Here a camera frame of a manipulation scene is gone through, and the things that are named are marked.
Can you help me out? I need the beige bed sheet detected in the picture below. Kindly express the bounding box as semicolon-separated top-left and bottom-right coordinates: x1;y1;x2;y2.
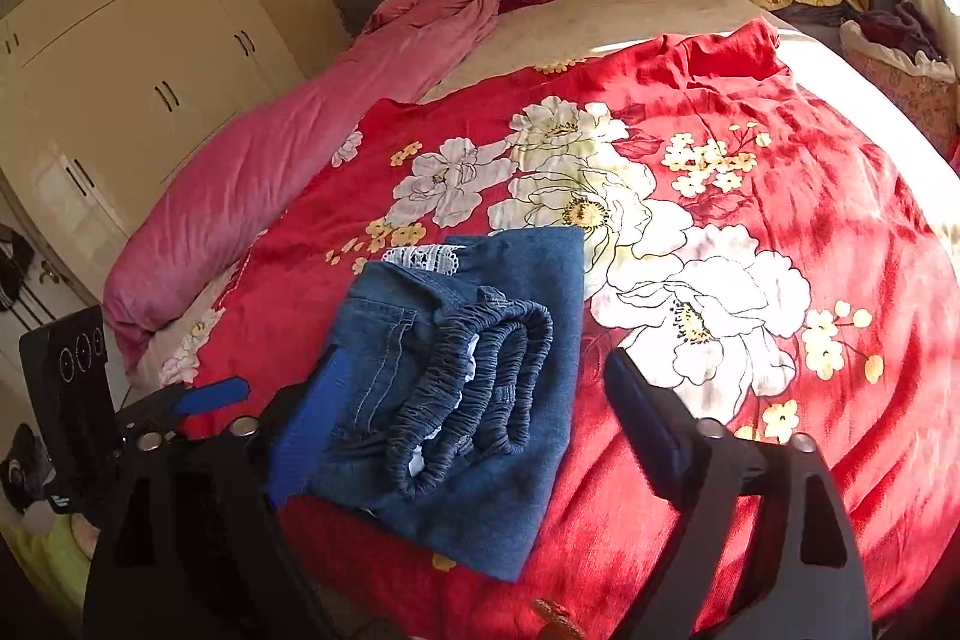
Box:
427;0;958;244

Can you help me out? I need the dark purple garment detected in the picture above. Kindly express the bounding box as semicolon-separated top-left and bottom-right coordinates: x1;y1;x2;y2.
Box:
857;2;947;60

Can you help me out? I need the pink quilt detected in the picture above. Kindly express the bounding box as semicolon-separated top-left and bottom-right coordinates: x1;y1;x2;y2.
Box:
103;0;500;369

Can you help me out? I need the cream wardrobe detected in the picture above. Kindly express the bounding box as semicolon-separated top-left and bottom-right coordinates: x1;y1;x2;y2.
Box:
2;0;302;298

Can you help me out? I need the blue denim pants lace trim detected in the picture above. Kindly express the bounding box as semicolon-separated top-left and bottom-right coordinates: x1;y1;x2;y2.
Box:
306;227;584;581

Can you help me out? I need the red floral blanket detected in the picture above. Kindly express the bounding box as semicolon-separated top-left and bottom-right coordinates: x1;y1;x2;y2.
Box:
195;21;958;638

